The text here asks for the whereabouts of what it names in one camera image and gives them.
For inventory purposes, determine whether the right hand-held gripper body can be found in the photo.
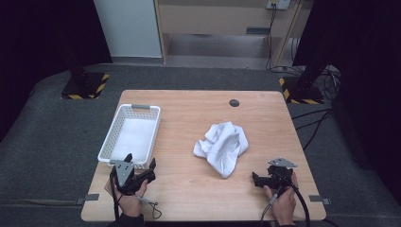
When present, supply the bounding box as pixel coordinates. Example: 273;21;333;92
267;157;298;190

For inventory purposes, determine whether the black hanging power cable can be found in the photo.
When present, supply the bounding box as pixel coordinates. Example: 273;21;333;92
265;6;279;71

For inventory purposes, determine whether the thick black gripper cable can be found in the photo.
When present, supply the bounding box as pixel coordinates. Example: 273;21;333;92
277;171;312;227

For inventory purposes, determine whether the black stand striped base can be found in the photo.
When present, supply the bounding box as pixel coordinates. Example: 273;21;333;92
278;53;325;105
60;46;111;100

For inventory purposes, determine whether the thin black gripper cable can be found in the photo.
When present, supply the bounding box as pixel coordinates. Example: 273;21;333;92
109;176;121;221

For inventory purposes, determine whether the white cabinet panel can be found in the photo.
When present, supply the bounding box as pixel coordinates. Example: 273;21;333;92
93;0;164;59

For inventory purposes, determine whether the tangle of black floor cables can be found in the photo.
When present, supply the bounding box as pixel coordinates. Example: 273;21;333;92
318;65;342;102

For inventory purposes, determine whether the white cloth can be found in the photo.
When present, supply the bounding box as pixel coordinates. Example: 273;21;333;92
193;121;250;180

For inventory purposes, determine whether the dark curtain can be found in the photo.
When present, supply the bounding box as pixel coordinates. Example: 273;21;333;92
0;0;113;140
292;0;401;206

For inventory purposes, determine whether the person's right hand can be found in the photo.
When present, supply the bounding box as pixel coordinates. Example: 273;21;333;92
264;171;299;226

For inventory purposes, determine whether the white wall power socket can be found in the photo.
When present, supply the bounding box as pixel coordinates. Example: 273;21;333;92
266;0;291;10

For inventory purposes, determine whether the person's left hand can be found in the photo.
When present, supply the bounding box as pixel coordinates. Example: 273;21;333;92
103;179;149;218

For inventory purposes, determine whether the grey plug thin cable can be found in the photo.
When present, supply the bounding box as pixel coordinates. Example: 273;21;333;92
134;194;163;220
259;192;280;227

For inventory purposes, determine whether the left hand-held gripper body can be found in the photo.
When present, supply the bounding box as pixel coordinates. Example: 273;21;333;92
109;160;157;196

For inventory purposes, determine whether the grey tape strip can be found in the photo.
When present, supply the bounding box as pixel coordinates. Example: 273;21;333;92
307;194;332;206
75;193;100;206

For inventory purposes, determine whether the black floor cable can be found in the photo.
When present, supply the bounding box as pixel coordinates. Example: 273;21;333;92
291;108;336;151

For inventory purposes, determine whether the white plastic basket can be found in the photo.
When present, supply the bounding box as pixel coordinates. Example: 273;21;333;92
96;103;162;170

